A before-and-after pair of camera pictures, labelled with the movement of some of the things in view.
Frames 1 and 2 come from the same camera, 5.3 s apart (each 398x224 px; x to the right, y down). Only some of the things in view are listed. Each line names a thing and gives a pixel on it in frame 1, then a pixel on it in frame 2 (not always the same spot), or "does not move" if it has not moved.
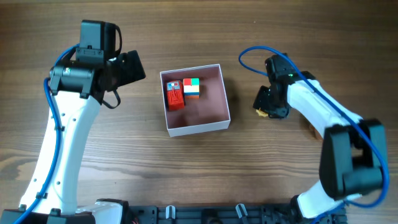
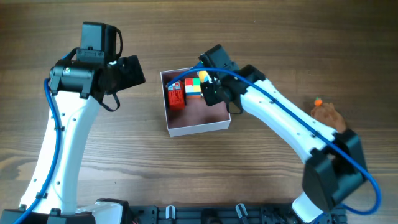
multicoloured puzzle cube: x=191 y=88 does not move
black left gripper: x=133 y=68 does not move
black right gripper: x=265 y=100 → x=210 y=94
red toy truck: x=175 y=95 does not move
